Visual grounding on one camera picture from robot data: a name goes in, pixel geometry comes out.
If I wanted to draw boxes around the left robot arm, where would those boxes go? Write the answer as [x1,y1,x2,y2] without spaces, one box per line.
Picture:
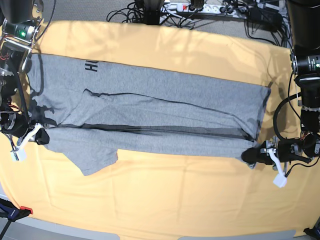
[241,0,320,167]

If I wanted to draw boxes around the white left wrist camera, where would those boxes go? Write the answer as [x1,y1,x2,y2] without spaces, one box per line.
[273,173,287,188]

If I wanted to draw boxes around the black power adapter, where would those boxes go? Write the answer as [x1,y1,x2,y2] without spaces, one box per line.
[247,7,283,27]

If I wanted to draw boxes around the grey t-shirt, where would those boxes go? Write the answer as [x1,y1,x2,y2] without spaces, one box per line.
[27,54,271,176]

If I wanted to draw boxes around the white power strip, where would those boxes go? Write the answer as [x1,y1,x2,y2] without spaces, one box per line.
[161,1,249,19]

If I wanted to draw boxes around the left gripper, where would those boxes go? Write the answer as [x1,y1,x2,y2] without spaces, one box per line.
[241,140,288,177]

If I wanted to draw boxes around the yellow table cloth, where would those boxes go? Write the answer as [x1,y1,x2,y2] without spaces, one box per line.
[0,21,320,240]

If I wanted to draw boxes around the tangled black cables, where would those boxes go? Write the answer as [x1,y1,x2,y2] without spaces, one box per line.
[106,0,296,47]

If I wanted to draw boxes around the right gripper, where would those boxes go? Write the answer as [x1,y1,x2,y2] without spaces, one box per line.
[14,123,50,152]

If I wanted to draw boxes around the black table post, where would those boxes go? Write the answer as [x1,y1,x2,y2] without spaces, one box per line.
[134,0,165,26]

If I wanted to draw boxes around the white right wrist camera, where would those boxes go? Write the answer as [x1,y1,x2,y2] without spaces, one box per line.
[10,149,27,162]

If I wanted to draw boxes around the blue red table clamp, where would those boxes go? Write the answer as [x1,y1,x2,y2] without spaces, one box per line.
[0,198,33,222]

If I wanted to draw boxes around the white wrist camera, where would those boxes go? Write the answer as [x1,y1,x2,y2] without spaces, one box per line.
[273,173,287,188]
[10,149,27,162]

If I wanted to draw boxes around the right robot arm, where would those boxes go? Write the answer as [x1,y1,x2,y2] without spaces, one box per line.
[0,0,50,153]

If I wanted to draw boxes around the black clamp right corner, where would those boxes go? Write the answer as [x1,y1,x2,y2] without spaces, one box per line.
[303,221,320,240]

